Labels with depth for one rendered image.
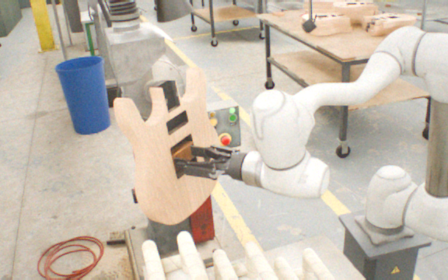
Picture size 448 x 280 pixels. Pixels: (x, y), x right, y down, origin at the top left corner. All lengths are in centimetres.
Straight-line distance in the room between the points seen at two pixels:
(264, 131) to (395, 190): 85
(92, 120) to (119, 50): 319
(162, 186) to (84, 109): 339
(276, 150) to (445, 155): 69
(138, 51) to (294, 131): 67
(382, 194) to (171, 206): 81
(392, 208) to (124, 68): 107
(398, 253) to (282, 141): 97
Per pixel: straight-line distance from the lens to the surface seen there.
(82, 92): 444
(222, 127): 187
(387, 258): 178
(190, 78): 126
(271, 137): 89
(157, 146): 113
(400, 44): 132
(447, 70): 127
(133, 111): 105
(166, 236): 230
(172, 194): 120
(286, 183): 100
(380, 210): 170
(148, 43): 140
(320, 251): 135
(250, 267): 111
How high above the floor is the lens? 183
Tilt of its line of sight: 26 degrees down
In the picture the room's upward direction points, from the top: 5 degrees counter-clockwise
